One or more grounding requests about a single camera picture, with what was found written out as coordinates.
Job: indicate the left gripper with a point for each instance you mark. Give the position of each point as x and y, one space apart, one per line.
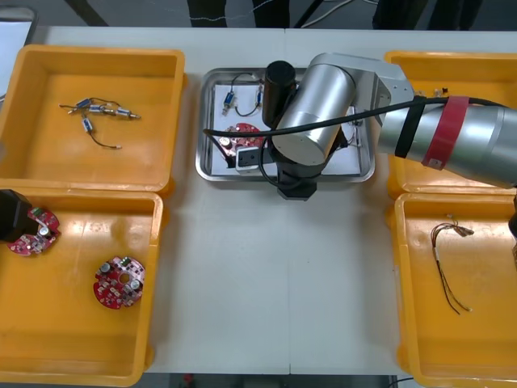
14 216

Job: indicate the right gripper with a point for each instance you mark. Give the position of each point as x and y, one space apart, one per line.
299 182

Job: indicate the round red circuit board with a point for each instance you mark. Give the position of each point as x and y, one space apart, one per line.
119 289
42 226
246 141

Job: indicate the steel tray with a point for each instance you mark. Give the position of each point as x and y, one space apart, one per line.
206 161

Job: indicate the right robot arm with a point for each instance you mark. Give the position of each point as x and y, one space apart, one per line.
319 109

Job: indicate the yellow-orange plastic bin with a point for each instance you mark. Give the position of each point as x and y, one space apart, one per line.
476 343
476 77
48 161
60 331

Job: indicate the white paper sheet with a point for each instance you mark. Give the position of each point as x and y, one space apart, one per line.
244 95

